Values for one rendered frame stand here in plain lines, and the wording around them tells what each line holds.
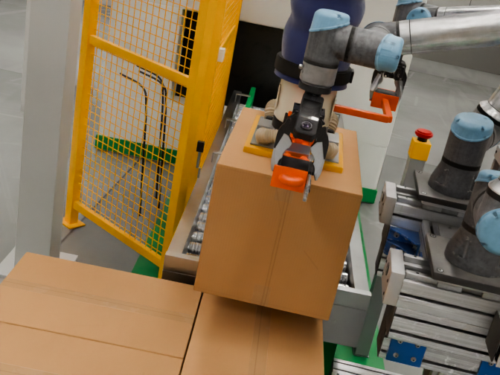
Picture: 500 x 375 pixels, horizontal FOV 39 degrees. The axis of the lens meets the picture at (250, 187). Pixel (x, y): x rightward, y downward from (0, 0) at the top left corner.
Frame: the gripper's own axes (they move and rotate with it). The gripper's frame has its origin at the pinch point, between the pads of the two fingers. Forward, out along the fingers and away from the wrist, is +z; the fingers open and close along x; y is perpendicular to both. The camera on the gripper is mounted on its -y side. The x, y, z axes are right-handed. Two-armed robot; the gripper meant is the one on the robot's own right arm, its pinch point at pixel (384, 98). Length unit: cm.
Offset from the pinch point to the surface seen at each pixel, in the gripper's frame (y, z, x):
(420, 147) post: -27.7, 22.8, 21.2
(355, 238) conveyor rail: -17, 61, 5
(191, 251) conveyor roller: 10, 67, -55
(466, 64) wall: -829, 129, 203
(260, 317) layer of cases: 46, 65, -26
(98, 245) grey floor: -73, 120, -112
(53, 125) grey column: -34, 47, -125
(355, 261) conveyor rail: 3, 61, 4
